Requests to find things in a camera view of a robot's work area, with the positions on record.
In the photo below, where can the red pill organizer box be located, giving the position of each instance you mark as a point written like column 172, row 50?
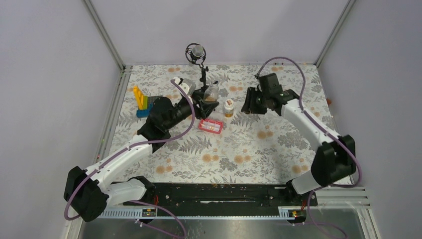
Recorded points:
column 213, row 123

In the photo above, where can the blue lego block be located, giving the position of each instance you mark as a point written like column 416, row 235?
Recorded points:
column 144, row 113

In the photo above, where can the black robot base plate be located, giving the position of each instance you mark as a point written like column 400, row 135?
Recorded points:
column 174, row 194

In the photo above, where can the white pill bottle orange label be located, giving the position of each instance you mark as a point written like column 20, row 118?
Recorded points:
column 228, row 108

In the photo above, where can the black microphone tripod stand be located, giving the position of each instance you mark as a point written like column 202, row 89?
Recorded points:
column 203, row 78

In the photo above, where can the grey lego baseplate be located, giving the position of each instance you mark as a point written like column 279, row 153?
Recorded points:
column 151, row 99

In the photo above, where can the grey microphone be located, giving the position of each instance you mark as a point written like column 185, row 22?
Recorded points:
column 195, row 54

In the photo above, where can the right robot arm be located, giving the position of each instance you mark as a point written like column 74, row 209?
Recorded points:
column 334, row 153

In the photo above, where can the yellow lego block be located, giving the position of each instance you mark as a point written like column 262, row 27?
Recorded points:
column 141, row 99

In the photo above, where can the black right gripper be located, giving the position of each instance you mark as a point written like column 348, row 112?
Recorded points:
column 249, row 105

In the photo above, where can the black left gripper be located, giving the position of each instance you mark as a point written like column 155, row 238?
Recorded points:
column 205, row 107

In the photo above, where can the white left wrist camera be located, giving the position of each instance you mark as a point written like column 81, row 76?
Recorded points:
column 186, row 86

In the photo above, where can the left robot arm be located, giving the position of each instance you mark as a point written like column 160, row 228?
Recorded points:
column 88, row 192

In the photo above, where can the floral patterned mat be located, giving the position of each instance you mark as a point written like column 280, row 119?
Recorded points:
column 250, row 149

